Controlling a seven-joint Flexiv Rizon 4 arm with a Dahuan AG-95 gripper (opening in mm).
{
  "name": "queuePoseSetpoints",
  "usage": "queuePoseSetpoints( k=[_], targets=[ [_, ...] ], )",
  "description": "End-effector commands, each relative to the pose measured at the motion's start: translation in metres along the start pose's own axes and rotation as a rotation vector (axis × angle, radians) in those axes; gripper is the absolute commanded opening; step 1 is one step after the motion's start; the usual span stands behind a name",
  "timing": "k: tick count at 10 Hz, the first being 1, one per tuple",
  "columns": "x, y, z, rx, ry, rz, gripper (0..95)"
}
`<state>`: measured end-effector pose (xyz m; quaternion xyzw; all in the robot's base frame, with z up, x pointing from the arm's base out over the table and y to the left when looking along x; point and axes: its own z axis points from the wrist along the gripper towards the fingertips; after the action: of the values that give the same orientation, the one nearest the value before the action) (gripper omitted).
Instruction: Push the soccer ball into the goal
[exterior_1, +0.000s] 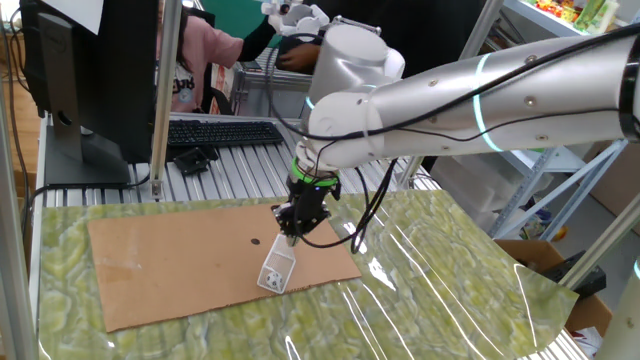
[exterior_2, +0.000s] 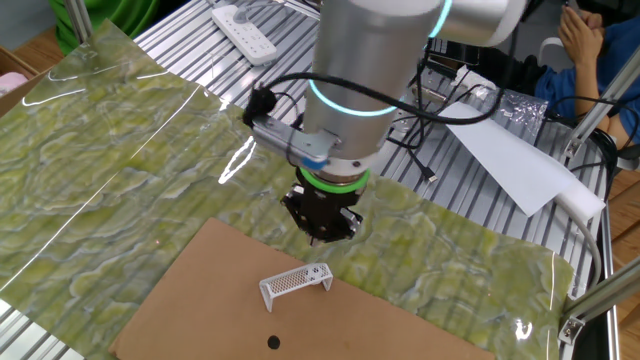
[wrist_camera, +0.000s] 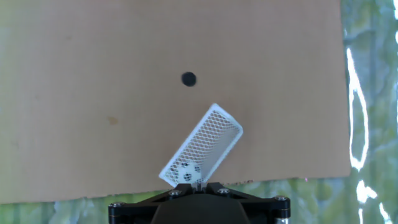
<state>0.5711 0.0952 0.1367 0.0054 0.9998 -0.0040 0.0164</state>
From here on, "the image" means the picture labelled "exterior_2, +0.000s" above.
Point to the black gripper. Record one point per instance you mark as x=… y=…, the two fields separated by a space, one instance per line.
x=327 y=207

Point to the black and white soccer ball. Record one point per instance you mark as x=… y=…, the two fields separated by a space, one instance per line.
x=314 y=273

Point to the bare forearm of seated person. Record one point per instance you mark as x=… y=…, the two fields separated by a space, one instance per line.
x=612 y=131
x=586 y=90

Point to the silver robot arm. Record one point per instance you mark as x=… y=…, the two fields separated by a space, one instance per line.
x=375 y=65

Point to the white mesh toy goal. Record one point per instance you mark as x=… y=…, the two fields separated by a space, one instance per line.
x=295 y=280

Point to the bare hand of seated person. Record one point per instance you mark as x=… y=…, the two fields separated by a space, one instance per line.
x=581 y=35

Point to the brown cardboard sheet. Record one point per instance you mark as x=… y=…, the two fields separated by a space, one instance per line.
x=225 y=310

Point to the green marble pattern mat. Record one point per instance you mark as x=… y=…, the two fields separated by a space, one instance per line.
x=150 y=175

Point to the white paper sheet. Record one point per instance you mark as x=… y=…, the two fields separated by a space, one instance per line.
x=510 y=160

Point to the white power strip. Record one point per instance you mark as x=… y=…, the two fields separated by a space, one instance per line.
x=245 y=35

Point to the clear plastic bag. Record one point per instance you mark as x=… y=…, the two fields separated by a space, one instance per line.
x=520 y=110

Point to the white chair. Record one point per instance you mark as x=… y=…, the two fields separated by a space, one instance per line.
x=550 y=52

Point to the green fabric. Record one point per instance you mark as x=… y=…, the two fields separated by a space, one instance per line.
x=115 y=15

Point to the person in blue shirt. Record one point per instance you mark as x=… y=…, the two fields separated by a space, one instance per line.
x=620 y=60

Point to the pink item in box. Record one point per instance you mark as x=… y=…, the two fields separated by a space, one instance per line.
x=11 y=82

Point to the brown cardboard box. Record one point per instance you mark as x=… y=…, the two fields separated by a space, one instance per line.
x=15 y=60

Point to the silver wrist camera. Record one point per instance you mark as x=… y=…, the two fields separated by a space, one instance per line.
x=295 y=142

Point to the aluminium frame post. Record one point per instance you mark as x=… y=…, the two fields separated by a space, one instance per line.
x=79 y=20
x=610 y=100
x=605 y=300

